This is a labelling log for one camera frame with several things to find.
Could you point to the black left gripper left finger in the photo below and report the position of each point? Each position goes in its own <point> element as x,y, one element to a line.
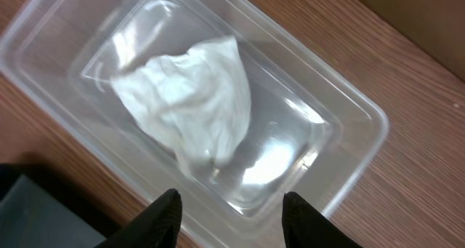
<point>157,226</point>

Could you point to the white napkin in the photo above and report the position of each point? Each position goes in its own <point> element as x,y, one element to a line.
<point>197,104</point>

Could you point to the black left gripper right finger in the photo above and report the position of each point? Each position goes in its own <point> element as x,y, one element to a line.
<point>304,227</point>

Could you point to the clear plastic bin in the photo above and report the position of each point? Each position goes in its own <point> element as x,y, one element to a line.
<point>310,130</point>

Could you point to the black plastic tray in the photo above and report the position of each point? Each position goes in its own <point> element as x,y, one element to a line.
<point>39,209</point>

